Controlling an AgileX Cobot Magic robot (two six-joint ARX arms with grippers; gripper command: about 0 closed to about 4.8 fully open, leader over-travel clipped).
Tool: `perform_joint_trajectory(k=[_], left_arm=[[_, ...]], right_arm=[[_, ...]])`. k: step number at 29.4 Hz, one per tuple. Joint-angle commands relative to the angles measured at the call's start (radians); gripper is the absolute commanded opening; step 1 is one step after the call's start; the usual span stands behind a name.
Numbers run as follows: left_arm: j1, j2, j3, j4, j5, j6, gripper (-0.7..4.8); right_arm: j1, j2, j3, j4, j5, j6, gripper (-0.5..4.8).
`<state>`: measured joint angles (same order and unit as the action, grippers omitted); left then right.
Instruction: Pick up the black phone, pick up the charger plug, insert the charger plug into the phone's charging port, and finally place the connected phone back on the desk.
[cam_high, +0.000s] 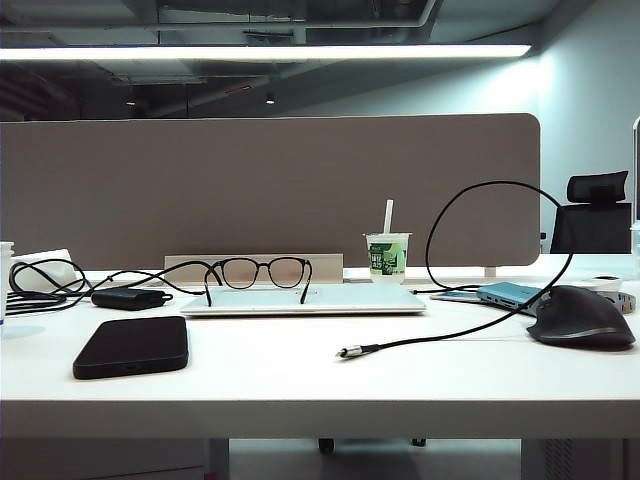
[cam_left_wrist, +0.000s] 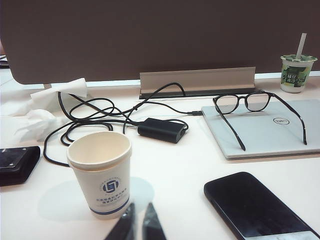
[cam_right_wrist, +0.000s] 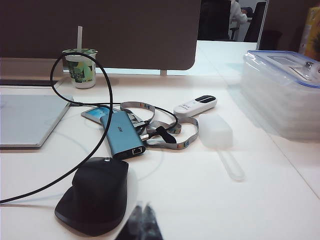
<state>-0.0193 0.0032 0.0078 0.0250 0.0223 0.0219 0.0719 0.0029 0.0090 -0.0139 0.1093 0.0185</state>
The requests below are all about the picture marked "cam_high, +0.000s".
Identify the green printed drink cup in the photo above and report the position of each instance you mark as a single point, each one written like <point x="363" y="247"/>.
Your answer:
<point x="387" y="260"/>

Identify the white device with black window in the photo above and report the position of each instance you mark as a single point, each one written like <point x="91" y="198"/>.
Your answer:
<point x="600" y="283"/>

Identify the blue USB hub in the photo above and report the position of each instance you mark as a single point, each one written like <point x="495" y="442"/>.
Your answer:
<point x="505" y="291"/>

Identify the black mesh office chair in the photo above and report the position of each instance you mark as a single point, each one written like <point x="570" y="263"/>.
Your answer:
<point x="590" y="225"/>

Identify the brown desk divider panel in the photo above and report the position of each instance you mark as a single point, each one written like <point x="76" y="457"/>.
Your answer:
<point x="250" y="190"/>

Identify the black computer mouse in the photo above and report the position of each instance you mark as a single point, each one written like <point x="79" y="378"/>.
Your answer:
<point x="580" y="315"/>

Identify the long ceiling light strip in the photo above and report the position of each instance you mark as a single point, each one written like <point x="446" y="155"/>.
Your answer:
<point x="250" y="52"/>

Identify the white drinking straw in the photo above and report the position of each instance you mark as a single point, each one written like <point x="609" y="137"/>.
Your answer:
<point x="388" y="215"/>

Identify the red ceiling sign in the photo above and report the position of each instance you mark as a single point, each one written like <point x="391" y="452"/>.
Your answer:
<point x="237" y="90"/>

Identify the silver closed laptop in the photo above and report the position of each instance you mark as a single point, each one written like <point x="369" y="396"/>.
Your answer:
<point x="350" y="300"/>

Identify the white desk leg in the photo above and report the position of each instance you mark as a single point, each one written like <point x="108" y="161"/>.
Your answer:
<point x="218" y="460"/>

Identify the perforated white desk leg panel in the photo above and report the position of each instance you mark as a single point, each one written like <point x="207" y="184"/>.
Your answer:
<point x="570" y="460"/>

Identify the white rounded panel frame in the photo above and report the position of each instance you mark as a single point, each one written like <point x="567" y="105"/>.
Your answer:
<point x="637" y="165"/>

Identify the black smartphone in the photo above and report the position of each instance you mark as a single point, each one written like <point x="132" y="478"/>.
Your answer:
<point x="130" y="347"/>

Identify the black power adapter brick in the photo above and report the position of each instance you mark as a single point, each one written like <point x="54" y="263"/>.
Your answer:
<point x="125" y="298"/>

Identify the black round eyeglasses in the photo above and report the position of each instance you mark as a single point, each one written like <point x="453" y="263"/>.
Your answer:
<point x="240" y="272"/>

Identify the white tissue pack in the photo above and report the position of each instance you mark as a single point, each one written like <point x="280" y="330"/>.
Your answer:
<point x="60" y="272"/>

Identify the white paper cup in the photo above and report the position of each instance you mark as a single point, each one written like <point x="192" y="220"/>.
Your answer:
<point x="5" y="270"/>

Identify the flat blue card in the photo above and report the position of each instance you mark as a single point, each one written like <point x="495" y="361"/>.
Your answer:
<point x="450" y="296"/>

